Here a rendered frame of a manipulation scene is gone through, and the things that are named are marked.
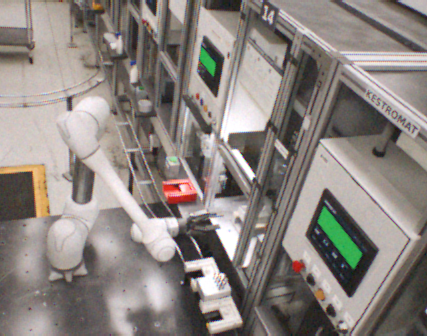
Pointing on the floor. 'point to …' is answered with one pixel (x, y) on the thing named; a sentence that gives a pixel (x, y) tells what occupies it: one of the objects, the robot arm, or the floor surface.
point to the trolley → (2, 36)
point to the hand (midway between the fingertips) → (216, 220)
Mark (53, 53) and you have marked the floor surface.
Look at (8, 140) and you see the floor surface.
